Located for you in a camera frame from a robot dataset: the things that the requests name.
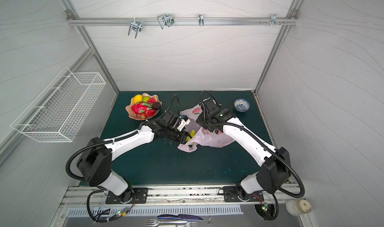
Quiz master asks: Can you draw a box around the green yellow starfruit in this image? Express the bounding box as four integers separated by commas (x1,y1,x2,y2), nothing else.
187,130,196,142

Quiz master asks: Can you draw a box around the pink printed plastic bag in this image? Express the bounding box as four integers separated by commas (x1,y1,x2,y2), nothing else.
178,104,235,153

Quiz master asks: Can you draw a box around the red mango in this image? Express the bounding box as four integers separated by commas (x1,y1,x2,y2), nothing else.
146,109,157,118

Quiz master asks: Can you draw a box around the dark purple plum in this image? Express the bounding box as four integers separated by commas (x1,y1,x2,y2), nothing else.
152,101,162,111

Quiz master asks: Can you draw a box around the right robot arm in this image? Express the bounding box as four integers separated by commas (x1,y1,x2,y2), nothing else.
197,105,305,201

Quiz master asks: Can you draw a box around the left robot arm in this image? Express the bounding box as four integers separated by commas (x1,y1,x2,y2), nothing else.
66,116,191,203

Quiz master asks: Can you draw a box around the blue white ceramic bowl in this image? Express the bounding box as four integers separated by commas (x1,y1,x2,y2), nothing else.
234,98,251,113

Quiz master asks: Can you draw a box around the pink dragon fruit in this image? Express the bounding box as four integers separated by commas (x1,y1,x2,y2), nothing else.
131,102,152,114

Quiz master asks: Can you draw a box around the pink wavy fruit plate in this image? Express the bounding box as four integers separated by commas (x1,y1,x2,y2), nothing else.
125,93,163,121

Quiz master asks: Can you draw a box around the yellow lemon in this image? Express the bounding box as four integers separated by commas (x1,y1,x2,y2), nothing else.
133,94,143,104

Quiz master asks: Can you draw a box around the dark blue knife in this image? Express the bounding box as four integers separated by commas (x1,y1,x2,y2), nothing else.
157,214,203,222

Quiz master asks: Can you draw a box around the silver fork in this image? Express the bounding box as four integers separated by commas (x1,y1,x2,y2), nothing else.
144,219,198,227

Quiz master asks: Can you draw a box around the metal hook clamp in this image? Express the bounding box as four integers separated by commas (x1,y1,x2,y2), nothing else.
128,19,142,38
260,14,287,26
198,14,204,26
157,13,175,29

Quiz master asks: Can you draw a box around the white cylindrical bottle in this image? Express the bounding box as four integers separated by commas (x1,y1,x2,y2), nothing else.
286,199,312,217

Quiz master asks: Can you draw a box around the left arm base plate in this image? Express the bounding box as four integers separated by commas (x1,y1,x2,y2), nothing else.
106,188,149,205

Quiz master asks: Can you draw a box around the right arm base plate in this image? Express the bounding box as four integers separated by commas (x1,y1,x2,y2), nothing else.
218,186,265,203

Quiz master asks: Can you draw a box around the white wire basket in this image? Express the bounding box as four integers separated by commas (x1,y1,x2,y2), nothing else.
11,67,106,143

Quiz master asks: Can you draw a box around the aluminium cross rail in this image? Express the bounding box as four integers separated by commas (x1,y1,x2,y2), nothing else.
67,16,299,26

